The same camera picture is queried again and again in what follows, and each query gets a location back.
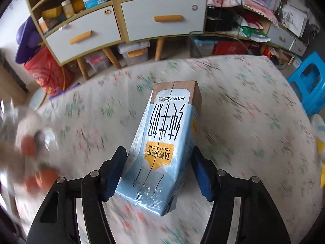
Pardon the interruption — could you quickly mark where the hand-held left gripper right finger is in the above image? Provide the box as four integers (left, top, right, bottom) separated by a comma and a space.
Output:
192, 146, 291, 244

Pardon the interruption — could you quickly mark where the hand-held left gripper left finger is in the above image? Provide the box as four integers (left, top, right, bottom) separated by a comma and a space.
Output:
25, 147, 127, 244

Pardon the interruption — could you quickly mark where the light blue milk carton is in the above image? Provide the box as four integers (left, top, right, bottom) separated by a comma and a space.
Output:
115, 80, 204, 217

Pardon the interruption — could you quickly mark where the red-orange fruit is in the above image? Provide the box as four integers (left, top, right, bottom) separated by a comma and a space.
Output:
20, 136, 37, 156
36, 168, 60, 190

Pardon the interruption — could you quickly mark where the floral tablecloth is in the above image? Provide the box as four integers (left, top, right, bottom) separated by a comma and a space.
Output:
0, 54, 318, 244

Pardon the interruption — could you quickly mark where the clear plastic fruit container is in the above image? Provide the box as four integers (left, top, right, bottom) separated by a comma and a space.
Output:
0, 101, 60, 192

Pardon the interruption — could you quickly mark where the clear plastic storage box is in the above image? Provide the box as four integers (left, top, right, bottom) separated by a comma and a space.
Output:
84, 50, 113, 73
117, 41, 151, 67

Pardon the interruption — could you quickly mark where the red gift bag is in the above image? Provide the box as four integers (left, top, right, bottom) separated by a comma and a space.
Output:
24, 46, 75, 97

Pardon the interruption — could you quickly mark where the red box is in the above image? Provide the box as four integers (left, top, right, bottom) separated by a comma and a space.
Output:
214, 41, 252, 56

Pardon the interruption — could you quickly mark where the blue plastic stool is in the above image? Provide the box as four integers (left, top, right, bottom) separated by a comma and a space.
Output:
287, 51, 325, 115

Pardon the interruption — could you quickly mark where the narrow grey drawer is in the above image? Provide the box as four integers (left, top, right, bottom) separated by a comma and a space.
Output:
45, 4, 123, 66

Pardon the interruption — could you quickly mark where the wooden cabinet with grey drawers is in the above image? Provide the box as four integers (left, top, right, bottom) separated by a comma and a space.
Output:
24, 0, 209, 81

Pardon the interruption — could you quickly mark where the low cabinet with grey drawers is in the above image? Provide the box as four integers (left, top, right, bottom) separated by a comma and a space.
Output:
264, 18, 308, 57

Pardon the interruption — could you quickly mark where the wide grey drawer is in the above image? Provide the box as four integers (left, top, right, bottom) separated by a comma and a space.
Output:
120, 0, 207, 43

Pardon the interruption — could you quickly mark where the white lidded jar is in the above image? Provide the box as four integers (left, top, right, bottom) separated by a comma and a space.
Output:
61, 0, 76, 19

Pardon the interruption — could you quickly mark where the yellow box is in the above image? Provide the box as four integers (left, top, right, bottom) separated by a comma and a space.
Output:
41, 6, 64, 20

